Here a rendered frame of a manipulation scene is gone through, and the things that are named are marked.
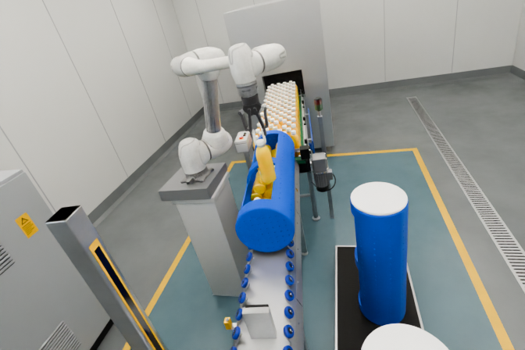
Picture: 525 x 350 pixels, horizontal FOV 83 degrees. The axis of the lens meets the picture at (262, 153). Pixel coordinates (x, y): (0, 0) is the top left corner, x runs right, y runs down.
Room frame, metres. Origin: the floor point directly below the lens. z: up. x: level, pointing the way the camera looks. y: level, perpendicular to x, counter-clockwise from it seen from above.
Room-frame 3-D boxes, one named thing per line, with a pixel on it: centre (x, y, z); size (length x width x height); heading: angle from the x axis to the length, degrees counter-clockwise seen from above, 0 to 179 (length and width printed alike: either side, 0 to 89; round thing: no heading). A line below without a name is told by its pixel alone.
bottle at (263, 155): (1.27, 0.00, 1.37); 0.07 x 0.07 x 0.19
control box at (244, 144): (2.29, 0.13, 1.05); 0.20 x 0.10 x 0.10; 169
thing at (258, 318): (0.72, 0.15, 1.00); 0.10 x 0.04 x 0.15; 79
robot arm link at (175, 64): (1.75, 0.32, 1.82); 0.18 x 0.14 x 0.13; 36
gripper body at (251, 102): (1.28, 0.00, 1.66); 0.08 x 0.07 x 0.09; 79
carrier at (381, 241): (1.23, -0.54, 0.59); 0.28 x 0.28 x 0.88
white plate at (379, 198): (1.23, -0.54, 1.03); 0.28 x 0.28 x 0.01
